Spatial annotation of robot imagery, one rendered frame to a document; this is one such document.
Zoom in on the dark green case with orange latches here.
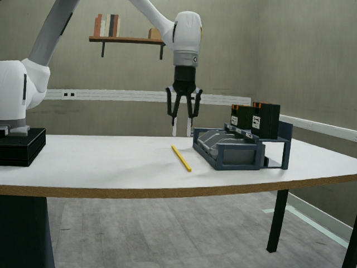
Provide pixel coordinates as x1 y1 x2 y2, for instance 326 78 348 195
230 104 253 130

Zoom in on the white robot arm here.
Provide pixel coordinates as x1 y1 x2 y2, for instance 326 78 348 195
0 0 202 137

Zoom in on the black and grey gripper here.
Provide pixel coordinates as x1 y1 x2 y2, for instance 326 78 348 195
165 66 203 137

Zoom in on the yellow bar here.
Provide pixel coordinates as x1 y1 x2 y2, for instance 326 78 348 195
171 145 192 172

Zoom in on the dark grey tool case with orange latches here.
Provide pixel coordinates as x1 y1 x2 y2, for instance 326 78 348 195
251 102 280 139

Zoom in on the dark grey bin rack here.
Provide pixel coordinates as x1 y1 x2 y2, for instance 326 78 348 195
190 120 293 170

